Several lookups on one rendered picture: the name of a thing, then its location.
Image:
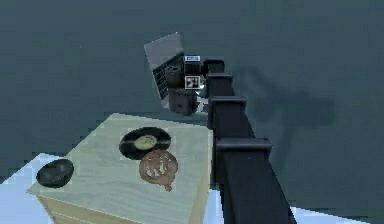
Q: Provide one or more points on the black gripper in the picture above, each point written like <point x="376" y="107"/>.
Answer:
<point x="180" y="96"/>

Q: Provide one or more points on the black laptop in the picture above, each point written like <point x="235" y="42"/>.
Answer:
<point x="163" y="56"/>

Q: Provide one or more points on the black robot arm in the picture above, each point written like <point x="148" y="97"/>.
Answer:
<point x="240" y="166"/>

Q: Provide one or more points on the pale wooden chest of drawers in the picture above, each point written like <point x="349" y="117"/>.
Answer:
<point x="113" y="186"/>

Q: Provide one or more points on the brown round disc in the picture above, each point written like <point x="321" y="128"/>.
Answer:
<point x="158" y="168"/>

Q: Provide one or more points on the black bowl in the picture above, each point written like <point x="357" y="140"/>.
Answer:
<point x="55" y="172"/>

